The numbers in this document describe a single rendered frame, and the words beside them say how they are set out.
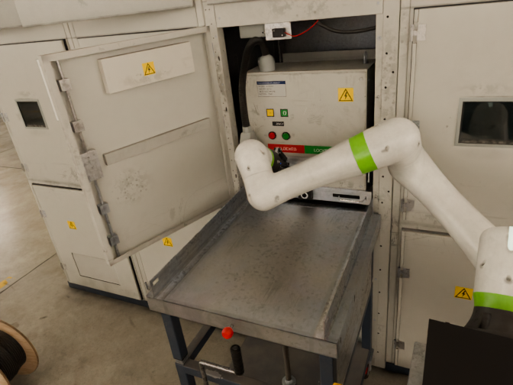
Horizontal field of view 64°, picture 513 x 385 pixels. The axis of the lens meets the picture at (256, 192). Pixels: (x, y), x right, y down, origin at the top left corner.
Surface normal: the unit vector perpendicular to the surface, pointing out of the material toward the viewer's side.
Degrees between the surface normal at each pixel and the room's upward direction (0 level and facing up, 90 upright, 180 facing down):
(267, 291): 0
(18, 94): 90
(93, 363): 0
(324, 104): 90
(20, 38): 90
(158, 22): 90
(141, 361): 0
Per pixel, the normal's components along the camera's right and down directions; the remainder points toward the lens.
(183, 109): 0.70, 0.25
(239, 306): -0.11, -0.89
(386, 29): -0.41, 0.44
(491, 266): -0.84, -0.33
